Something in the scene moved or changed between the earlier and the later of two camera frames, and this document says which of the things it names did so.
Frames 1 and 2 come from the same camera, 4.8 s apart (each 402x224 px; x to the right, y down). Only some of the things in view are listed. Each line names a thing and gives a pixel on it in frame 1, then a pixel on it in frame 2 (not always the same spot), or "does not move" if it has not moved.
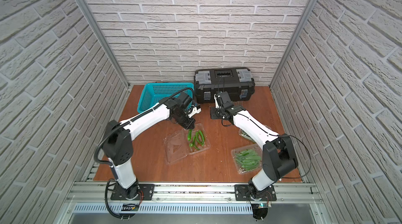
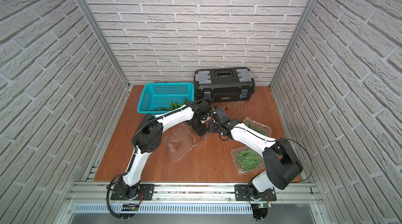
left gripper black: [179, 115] -> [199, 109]
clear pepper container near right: [247, 158] does not move
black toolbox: [237, 81] does not move
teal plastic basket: [153, 93] does not move
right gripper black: [213, 115] -> [211, 130]
